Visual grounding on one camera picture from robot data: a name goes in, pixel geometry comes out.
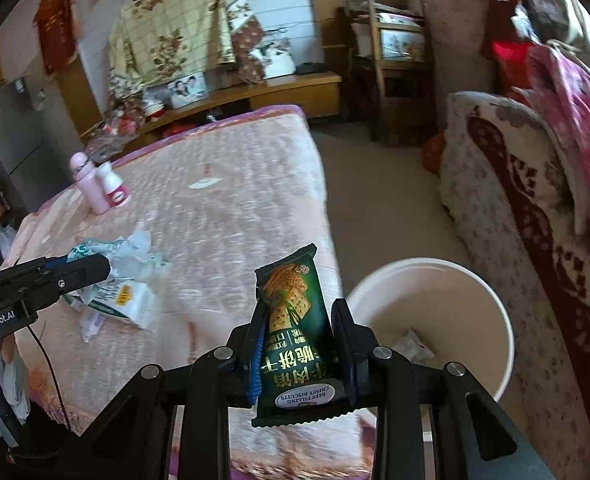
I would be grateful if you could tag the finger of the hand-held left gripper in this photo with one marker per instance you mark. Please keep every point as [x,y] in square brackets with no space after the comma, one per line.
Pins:
[52,261]
[82,270]

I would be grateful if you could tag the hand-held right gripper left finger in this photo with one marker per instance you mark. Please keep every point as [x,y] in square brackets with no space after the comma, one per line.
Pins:
[256,360]

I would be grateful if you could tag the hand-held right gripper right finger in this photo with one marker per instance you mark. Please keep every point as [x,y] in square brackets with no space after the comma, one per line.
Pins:
[352,380]

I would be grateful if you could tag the green biscuit packet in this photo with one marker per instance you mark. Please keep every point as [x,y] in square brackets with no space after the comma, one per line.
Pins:
[295,330]

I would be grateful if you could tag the white teal wrapper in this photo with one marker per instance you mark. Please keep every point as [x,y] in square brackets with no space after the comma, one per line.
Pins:
[130,255]

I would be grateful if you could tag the white packet yellow label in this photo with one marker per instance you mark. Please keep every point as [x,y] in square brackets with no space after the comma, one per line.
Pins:
[125,300]

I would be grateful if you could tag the white plastic bucket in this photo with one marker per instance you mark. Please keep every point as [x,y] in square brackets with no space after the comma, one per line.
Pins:
[440,310]

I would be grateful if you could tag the person's left hand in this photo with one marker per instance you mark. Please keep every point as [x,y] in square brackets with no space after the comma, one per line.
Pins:
[17,375]

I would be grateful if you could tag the clear plastic wrapper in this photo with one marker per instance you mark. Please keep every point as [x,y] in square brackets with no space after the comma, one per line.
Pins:
[415,345]

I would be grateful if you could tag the pink thermos bottle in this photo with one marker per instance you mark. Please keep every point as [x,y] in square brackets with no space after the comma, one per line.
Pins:
[90,185]

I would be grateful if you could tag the white bottle pink label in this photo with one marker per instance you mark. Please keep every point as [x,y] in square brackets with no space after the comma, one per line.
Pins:
[112,185]

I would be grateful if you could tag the grey refrigerator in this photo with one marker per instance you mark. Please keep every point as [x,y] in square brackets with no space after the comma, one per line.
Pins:
[10,145]

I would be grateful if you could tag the white label on bed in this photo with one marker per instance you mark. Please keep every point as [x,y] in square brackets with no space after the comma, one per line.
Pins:
[205,183]

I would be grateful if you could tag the patterned sofa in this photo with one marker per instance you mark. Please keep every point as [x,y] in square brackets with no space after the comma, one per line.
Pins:
[515,220]

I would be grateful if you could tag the red bag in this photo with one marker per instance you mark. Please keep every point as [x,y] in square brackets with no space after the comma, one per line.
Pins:
[432,155]

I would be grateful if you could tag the yellow floral cloth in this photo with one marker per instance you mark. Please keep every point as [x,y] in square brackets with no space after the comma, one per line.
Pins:
[175,30]

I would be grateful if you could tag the wooden low cabinet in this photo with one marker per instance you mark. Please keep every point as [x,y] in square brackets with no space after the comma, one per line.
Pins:
[285,92]

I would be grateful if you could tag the white floral kettle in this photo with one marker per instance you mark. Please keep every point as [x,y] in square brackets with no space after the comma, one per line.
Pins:
[275,62]

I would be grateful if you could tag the dark wooden chair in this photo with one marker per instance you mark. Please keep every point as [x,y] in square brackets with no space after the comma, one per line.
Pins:
[400,95]

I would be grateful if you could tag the black set-top box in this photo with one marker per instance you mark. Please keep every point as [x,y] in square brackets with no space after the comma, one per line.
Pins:
[310,68]

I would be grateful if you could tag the framed floral picture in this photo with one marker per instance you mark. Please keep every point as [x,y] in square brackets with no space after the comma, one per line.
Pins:
[402,45]

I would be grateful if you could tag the pink floral blanket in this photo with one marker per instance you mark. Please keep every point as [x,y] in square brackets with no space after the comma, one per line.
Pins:
[575,120]

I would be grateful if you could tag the red cushion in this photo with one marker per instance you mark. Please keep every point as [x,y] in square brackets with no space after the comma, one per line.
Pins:
[512,62]

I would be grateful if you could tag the photo frame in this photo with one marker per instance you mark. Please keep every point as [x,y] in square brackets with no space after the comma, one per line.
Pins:
[187,91]

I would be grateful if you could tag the red wall hanging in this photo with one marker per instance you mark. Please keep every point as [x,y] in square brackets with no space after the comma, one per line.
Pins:
[55,30]

